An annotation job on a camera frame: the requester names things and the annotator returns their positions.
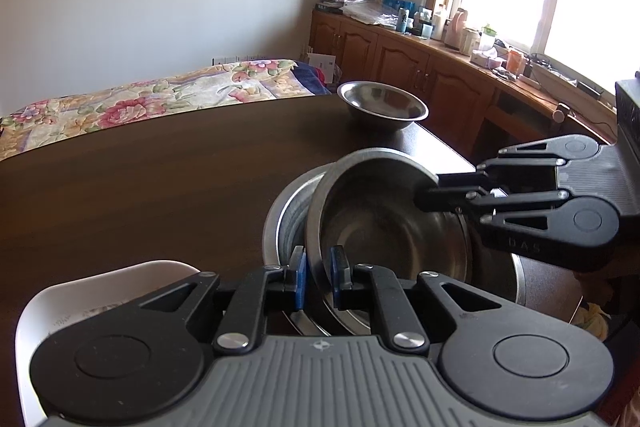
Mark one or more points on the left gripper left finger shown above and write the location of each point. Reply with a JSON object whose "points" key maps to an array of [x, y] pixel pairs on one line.
{"points": [[269, 288]]}

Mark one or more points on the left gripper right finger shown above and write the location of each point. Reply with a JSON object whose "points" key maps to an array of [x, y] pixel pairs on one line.
{"points": [[377, 291]]}

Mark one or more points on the deep steel bowl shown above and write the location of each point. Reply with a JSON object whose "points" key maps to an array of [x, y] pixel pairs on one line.
{"points": [[364, 203]]}

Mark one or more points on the large steel bowl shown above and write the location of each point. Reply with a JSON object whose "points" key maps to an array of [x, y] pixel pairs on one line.
{"points": [[284, 229]]}

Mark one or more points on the shallow steel bowl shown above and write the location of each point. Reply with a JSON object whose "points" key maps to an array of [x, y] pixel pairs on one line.
{"points": [[381, 105]]}

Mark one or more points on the floral white square plate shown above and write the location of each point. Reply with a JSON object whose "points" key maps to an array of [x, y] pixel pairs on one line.
{"points": [[67, 303]]}

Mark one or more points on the wooden window cabinet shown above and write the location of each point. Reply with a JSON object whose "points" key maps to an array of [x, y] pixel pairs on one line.
{"points": [[471, 109]]}

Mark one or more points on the pink bottle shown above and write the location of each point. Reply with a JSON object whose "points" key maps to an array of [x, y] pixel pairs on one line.
{"points": [[455, 29]]}

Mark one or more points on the white paper bag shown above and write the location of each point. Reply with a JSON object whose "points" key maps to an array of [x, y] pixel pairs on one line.
{"points": [[325, 63]]}

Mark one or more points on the floral bed quilt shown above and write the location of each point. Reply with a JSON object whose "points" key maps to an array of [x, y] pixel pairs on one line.
{"points": [[57, 119]]}

